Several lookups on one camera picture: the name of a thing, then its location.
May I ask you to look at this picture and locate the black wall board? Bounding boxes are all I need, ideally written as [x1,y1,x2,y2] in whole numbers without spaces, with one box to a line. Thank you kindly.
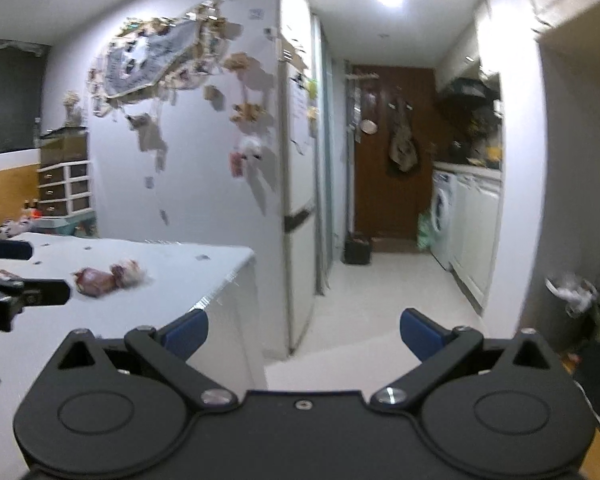
[0,39,51,157]

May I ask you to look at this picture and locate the foil-covered table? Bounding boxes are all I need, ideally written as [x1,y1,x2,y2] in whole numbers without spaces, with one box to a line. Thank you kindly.
[0,232,270,461]

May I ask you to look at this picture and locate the black range hood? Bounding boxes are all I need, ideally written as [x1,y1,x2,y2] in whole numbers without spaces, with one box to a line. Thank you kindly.
[437,76,501,106]

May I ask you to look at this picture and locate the grey bin with white liner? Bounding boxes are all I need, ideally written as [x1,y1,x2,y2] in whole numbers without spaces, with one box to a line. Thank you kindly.
[545,272,600,356]

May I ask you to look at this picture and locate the dried flowers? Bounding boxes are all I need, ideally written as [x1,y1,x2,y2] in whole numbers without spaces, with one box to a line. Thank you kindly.
[62,91,83,128]

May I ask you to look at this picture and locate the white drawer unit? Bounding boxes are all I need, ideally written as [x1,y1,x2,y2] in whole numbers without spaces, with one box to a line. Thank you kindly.
[36,160,92,218]

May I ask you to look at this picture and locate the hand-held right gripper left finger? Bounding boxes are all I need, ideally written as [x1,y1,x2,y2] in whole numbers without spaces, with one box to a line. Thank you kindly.
[55,309,234,408]

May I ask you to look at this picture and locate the white upper kitchen cabinets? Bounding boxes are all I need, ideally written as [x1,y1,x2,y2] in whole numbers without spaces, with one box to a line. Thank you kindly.
[435,0,496,86]

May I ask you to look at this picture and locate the white lower kitchen cabinets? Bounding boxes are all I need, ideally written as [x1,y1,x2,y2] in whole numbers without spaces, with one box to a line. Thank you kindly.
[450,170,503,316]

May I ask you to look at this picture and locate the white washing machine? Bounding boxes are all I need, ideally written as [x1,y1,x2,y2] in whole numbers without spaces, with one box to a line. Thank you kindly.
[430,169,458,272]

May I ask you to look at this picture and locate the wooden plane wall ornament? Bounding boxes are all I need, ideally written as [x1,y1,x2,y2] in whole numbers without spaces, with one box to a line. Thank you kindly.
[230,102,263,123]

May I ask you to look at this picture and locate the white sheep toy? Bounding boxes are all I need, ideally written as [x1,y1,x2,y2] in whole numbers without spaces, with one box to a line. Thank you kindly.
[237,135,263,161]

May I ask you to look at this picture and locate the black floor bin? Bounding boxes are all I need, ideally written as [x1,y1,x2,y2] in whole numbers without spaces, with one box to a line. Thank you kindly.
[344,234,372,266]

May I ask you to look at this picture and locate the green plastic bag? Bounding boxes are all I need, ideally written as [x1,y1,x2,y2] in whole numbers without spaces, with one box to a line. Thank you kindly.
[416,212,435,253]

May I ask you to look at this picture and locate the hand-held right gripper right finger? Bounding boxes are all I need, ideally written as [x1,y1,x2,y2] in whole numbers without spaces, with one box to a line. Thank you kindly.
[371,309,552,411]

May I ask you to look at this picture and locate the white refrigerator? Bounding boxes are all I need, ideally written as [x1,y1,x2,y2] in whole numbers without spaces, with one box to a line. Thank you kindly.
[279,35,326,356]

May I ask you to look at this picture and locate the panda wall banner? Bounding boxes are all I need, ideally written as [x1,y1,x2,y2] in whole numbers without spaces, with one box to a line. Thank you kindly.
[89,2,231,116]

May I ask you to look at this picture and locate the hanging grey bag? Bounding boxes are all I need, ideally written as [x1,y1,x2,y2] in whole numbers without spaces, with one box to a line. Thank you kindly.
[387,100,421,177]

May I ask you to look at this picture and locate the white kitchen cabinets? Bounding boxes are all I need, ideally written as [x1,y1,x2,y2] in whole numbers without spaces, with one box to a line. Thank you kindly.
[450,170,503,316]
[435,0,496,86]

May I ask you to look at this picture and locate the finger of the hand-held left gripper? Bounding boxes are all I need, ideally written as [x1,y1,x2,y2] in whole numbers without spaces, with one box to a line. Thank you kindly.
[0,239,34,261]
[0,266,72,333]

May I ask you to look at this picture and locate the brown wooden door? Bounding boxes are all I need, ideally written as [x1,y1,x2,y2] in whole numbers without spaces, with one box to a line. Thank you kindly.
[347,62,438,241]

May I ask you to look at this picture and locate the glass tank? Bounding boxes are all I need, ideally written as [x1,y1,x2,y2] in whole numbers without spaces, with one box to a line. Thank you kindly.
[39,127,90,165]

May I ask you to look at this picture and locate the red and white wrapper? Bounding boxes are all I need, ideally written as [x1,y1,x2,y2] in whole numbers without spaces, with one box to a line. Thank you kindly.
[110,259,148,288]

